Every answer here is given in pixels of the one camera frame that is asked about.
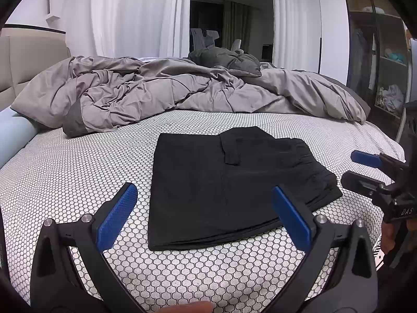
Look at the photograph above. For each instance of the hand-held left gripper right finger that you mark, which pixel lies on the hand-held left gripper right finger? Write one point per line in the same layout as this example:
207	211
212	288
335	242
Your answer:
291	218

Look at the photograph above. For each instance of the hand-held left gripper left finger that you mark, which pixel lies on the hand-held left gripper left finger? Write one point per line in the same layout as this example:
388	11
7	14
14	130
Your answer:
117	216

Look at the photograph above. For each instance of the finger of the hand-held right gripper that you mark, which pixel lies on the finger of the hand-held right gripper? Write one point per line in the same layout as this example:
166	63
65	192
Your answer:
366	158
358	181

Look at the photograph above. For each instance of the black pants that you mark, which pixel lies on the black pants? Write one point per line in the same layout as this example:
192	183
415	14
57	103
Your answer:
202	186

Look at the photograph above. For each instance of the person's right hand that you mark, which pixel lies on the person's right hand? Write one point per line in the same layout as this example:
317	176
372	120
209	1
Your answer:
388	238

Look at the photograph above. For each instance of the person's left hand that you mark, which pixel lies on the person's left hand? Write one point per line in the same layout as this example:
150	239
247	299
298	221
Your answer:
190	307

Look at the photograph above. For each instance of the bed with honeycomb sheet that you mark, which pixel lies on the bed with honeycomb sheet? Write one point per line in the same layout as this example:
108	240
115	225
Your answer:
81	169

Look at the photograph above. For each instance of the pile of light clothes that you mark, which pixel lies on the pile of light clothes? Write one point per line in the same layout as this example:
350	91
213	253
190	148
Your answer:
391	99

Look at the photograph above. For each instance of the hanging clothes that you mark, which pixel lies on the hanging clothes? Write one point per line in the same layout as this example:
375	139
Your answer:
358	55

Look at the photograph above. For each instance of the teal cloth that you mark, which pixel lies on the teal cloth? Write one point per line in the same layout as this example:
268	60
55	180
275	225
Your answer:
395	55

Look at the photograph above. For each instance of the grey duvet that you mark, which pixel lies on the grey duvet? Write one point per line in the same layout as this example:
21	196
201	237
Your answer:
163	94

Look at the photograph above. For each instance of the light blue pillow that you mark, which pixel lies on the light blue pillow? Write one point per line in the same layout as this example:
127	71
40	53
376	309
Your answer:
14	133

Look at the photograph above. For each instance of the narrow white curtain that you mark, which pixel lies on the narrow white curtain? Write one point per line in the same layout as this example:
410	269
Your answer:
293	22

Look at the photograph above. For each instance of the open wardrobe shelf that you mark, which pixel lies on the open wardrobe shelf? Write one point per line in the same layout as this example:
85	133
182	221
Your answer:
358	3

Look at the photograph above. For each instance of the dark grey pillow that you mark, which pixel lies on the dark grey pillow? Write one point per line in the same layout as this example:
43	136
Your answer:
228	60

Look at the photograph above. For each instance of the white chair back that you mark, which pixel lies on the white chair back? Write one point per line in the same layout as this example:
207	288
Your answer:
237	46

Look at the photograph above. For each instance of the beige padded headboard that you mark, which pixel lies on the beige padded headboard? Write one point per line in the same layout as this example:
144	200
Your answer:
29	58

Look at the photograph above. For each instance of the olive curtain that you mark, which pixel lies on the olive curtain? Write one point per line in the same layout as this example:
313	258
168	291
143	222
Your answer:
236	22

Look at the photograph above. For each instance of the white covered chair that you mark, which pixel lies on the white covered chair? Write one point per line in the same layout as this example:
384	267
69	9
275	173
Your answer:
203	39

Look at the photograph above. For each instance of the wide white curtain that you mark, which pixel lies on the wide white curtain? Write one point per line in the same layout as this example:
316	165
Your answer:
130	16

